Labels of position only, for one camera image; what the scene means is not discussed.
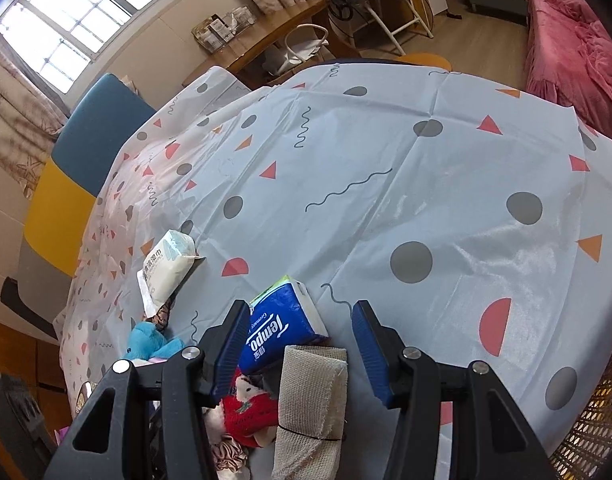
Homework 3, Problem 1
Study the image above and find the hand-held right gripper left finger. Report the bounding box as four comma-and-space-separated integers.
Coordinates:
43, 300, 252, 480

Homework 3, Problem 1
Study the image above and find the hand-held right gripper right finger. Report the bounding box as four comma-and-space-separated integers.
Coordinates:
351, 300, 559, 480

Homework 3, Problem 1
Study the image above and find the blue tissue pack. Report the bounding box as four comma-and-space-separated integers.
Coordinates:
237, 275, 329, 376

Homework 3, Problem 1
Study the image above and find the red plush hat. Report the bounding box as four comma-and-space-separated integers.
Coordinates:
218, 367, 282, 448

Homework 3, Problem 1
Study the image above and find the white waffle cloth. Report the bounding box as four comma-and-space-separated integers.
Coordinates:
271, 345, 349, 480

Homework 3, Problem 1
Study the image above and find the brown scrunchie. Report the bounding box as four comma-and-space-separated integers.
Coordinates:
145, 297, 176, 331

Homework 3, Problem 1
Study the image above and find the blue plush elephant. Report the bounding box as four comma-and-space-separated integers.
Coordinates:
123, 321, 186, 363

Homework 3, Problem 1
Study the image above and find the pink scrunchie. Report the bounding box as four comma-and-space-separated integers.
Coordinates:
208, 437, 249, 478

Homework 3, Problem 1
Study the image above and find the white wet wipes pack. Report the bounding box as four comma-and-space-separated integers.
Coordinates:
137, 229, 207, 316

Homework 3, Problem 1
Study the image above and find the printed tablecloth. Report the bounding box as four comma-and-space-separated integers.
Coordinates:
53, 62, 612, 480

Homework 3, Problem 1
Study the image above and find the grey yellow blue chair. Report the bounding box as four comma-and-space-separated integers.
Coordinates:
1, 74, 157, 341

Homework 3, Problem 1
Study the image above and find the wicker chair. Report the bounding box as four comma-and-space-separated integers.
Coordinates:
548, 355, 612, 480

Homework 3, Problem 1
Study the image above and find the white tote bag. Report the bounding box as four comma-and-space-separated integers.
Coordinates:
263, 24, 332, 78

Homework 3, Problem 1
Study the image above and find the wooden desk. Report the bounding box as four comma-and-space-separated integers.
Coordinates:
183, 0, 337, 86

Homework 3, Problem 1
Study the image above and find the clear desk organizer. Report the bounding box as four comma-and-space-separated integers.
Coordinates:
191, 5, 257, 53

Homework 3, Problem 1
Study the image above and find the starfish print curtain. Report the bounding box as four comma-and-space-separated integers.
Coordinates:
0, 47, 69, 201

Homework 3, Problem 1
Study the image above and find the pink bed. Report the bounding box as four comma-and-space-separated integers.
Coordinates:
523, 0, 612, 156

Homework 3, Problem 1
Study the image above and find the window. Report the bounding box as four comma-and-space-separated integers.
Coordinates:
0, 0, 207, 96

